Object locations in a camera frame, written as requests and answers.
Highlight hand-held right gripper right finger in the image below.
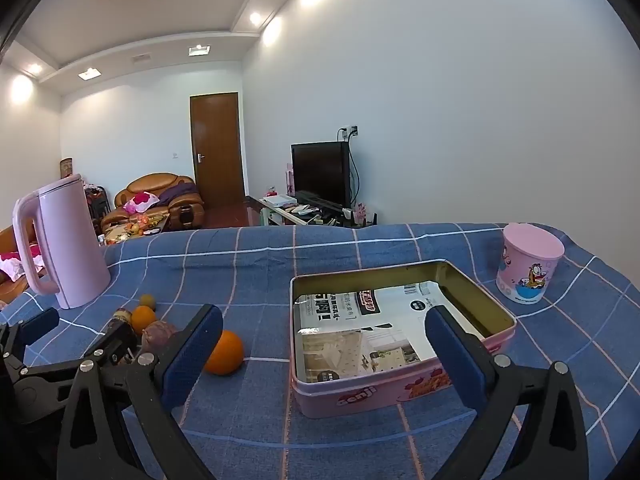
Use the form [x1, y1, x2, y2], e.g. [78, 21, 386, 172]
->
[424, 305, 591, 480]

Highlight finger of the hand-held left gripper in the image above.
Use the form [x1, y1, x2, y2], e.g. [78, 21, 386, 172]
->
[0, 307, 60, 361]
[12, 326, 137, 423]

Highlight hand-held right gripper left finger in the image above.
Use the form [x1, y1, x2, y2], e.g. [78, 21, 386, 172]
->
[57, 304, 224, 480]

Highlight large orange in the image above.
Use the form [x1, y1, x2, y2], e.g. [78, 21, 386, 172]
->
[202, 330, 246, 377]

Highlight small orange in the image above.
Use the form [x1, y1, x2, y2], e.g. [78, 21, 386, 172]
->
[131, 305, 157, 336]

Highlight pink tin box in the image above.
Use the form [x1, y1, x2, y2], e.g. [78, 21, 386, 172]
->
[289, 260, 517, 420]

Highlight small brown jujube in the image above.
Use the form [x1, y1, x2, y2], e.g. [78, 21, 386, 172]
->
[112, 307, 135, 335]

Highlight brown leather sofa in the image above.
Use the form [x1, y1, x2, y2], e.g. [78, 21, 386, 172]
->
[101, 172, 206, 233]
[0, 225, 31, 306]

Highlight printed paper sheet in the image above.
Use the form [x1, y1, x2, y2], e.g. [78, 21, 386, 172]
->
[295, 282, 488, 385]

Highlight pink electric kettle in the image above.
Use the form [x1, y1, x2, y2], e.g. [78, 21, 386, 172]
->
[12, 174, 112, 310]

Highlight blue plaid tablecloth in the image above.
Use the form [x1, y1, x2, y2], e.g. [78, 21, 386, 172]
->
[0, 222, 640, 480]

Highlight cluttered coffee table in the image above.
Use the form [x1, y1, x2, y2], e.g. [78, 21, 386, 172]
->
[100, 212, 168, 247]

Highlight pink cartoon cup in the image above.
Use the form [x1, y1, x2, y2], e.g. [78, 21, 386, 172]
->
[496, 222, 566, 306]

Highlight stacked dark chairs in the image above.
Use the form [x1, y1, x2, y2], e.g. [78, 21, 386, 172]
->
[82, 185, 112, 222]

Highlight pink floral cushion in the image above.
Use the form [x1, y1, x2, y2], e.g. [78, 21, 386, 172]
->
[124, 191, 161, 215]

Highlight purple blanket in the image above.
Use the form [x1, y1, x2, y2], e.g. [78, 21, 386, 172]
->
[157, 182, 199, 206]

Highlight white television stand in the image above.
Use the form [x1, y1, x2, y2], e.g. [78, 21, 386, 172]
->
[258, 194, 378, 231]

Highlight brown wooden door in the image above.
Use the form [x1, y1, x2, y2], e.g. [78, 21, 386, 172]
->
[189, 92, 246, 210]

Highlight black television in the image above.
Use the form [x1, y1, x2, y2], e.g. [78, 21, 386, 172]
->
[291, 141, 353, 209]

